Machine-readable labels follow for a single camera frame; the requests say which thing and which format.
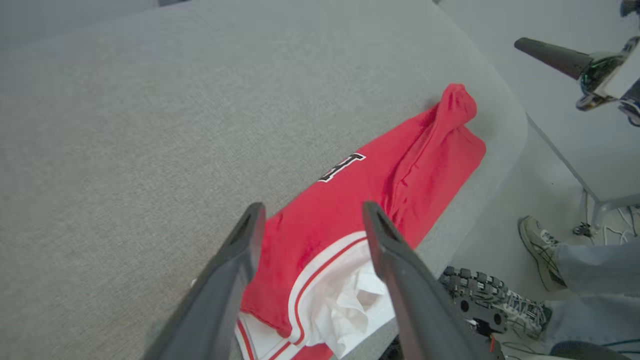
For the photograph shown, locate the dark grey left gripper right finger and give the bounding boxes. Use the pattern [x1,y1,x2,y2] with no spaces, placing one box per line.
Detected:
[362,201,493,360]

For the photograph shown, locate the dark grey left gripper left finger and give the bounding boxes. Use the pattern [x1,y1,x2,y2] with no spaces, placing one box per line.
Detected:
[144,202,267,360]

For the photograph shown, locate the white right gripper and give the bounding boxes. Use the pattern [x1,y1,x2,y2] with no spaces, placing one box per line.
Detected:
[514,35,640,113]

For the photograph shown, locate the red jersey with white sleeves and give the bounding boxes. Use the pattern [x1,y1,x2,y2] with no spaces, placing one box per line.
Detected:
[235,83,487,360]

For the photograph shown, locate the white grey sneaker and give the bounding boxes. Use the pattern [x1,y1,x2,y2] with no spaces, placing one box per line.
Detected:
[518,215,569,293]

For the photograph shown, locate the grey trouser leg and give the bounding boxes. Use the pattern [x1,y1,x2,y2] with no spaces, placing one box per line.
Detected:
[542,295,640,353]
[552,238,640,299]

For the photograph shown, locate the grey partition post with foot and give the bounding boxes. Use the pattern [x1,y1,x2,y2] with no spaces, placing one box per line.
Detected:
[580,190,640,233]

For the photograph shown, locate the white tangled floor cables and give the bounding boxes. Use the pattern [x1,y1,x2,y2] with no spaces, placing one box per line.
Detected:
[572,204,640,247]

